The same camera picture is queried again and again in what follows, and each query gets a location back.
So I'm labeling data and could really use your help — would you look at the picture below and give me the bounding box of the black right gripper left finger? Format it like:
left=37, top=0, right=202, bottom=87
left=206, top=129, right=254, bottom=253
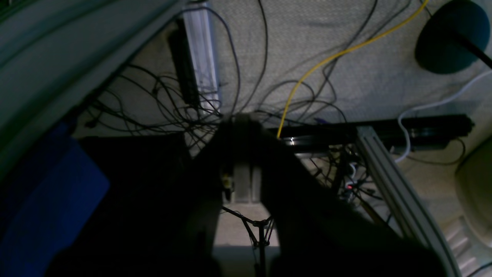
left=46, top=120, right=233, bottom=277

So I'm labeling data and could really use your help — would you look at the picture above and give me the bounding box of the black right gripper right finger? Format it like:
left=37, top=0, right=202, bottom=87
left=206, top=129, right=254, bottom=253
left=251, top=122, right=446, bottom=277

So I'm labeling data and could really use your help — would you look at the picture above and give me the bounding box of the blue cloth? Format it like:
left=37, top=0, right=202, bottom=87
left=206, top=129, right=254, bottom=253
left=0, top=124, right=110, bottom=277

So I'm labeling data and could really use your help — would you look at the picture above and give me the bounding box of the round black stand base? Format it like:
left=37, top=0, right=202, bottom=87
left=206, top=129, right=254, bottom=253
left=414, top=0, right=492, bottom=74

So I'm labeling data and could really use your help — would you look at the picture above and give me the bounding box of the aluminium frame profile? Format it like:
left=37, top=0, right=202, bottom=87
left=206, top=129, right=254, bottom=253
left=356, top=126, right=462, bottom=277

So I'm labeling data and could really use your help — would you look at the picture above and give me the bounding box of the white cable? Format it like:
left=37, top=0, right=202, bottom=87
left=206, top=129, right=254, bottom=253
left=394, top=70, right=492, bottom=163

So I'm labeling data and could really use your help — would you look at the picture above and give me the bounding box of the yellow cable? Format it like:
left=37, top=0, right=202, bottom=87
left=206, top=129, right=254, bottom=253
left=277, top=0, right=429, bottom=140

